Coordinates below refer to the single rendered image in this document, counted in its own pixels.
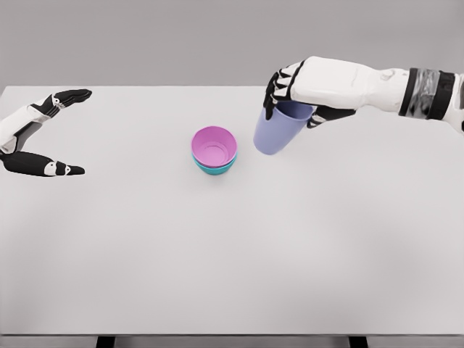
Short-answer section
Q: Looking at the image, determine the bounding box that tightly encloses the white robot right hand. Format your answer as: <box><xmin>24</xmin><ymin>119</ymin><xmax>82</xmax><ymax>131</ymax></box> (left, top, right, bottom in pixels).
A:
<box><xmin>262</xmin><ymin>56</ymin><xmax>375</xmax><ymax>130</ymax></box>

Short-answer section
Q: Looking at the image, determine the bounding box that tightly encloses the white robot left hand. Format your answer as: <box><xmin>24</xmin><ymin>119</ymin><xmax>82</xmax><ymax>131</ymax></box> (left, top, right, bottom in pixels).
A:
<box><xmin>0</xmin><ymin>88</ymin><xmax>93</xmax><ymax>178</ymax></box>

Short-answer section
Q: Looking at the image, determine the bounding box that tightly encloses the pink plastic bowl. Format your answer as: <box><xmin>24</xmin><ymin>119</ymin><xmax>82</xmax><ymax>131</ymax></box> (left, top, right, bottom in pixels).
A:
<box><xmin>191</xmin><ymin>125</ymin><xmax>239</xmax><ymax>169</ymax></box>

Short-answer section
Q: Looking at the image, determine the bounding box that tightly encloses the lavender plastic cup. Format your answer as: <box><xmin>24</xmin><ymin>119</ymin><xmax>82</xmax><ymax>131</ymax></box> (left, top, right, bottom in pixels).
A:
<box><xmin>252</xmin><ymin>100</ymin><xmax>316</xmax><ymax>157</ymax></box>

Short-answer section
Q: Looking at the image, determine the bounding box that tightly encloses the teal plastic bowl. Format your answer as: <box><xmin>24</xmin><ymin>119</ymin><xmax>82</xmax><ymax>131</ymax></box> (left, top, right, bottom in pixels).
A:
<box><xmin>191</xmin><ymin>152</ymin><xmax>239</xmax><ymax>177</ymax></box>

